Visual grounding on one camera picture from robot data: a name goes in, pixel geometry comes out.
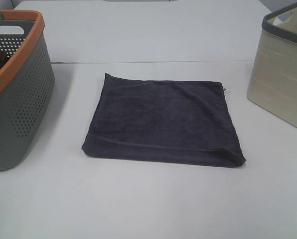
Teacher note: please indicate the dark grey towel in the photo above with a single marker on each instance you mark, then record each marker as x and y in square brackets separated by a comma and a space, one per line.
[184, 122]

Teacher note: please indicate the beige basket grey rim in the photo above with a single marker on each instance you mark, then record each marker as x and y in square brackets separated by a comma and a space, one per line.
[273, 82]

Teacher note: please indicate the grey perforated basket orange rim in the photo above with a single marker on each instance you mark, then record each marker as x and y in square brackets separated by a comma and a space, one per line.
[26, 83]

